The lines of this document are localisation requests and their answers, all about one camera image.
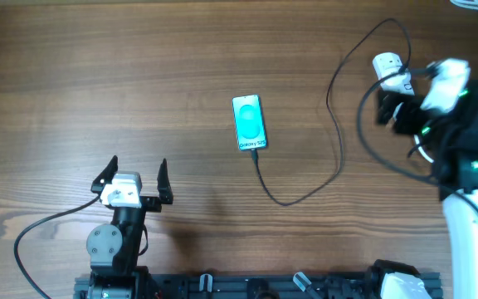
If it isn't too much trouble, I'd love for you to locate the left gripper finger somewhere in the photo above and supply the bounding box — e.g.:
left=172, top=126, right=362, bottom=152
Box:
left=90, top=155, right=119, bottom=194
left=157, top=159, right=173, bottom=204

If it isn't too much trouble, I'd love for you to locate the white power strip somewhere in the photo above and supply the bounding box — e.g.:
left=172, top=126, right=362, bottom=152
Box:
left=373, top=52, right=414, bottom=96

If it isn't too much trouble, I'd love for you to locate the black USB charging cable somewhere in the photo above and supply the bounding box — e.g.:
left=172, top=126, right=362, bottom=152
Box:
left=250, top=17, right=412, bottom=208

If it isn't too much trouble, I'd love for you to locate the smartphone with teal screen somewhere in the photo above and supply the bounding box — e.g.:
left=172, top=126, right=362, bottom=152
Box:
left=232, top=95, right=268, bottom=151

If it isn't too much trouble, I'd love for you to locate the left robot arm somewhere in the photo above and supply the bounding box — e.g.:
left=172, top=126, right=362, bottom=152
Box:
left=79, top=156, right=173, bottom=299

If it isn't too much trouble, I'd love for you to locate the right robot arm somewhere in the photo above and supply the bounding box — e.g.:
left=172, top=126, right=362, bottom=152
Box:
left=377, top=81, right=478, bottom=298

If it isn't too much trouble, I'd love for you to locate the white power strip cord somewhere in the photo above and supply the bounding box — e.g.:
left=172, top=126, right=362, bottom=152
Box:
left=412, top=135, right=436, bottom=164

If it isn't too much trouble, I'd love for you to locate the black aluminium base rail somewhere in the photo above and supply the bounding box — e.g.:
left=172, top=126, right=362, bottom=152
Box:
left=73, top=272, right=444, bottom=299

